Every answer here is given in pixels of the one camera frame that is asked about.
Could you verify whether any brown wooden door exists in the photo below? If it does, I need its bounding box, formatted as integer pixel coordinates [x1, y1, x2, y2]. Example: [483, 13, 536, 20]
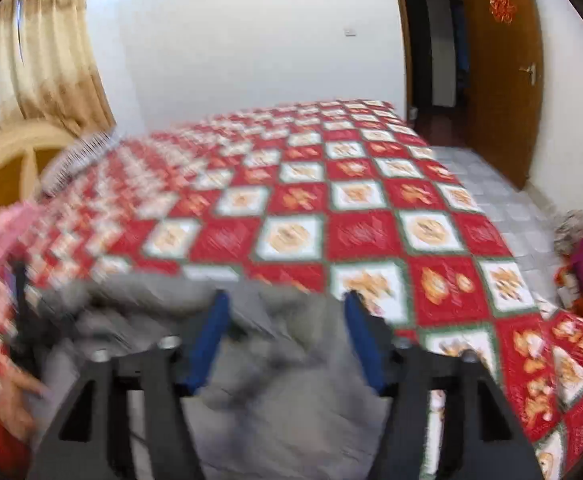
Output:
[459, 0, 545, 191]

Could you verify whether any round wooden headboard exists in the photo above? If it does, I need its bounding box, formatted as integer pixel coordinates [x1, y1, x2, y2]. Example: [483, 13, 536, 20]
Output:
[0, 122, 80, 231]

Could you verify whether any red printed blanket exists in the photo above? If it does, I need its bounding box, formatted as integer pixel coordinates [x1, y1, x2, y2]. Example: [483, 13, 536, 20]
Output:
[0, 100, 583, 480]

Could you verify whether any dark wooden door frame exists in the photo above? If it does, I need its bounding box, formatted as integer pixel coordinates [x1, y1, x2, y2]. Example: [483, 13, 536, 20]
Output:
[389, 0, 425, 122]

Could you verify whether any beige curtain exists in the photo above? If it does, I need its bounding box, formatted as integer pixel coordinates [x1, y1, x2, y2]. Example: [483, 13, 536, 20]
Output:
[0, 0, 117, 147]

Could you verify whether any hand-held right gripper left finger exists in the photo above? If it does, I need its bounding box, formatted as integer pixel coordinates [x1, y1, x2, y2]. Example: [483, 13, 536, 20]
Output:
[26, 290, 232, 480]

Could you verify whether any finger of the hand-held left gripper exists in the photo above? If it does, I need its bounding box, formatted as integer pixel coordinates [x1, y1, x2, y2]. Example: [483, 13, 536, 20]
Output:
[10, 260, 30, 343]

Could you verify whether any grey crumpled cloth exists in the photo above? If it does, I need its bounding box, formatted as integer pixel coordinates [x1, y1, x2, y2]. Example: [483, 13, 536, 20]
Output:
[553, 209, 583, 257]

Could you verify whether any grey striped pillow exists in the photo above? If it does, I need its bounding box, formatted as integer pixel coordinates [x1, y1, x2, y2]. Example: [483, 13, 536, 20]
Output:
[42, 130, 118, 197]

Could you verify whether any grey garment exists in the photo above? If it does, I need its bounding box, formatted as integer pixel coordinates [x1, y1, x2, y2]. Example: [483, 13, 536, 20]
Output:
[32, 272, 442, 480]

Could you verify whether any red door decoration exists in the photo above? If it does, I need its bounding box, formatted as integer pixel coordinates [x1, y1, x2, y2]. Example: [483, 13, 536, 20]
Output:
[488, 0, 515, 24]

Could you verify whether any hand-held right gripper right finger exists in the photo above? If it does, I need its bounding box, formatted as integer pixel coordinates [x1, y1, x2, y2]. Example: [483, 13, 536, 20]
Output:
[344, 289, 545, 480]

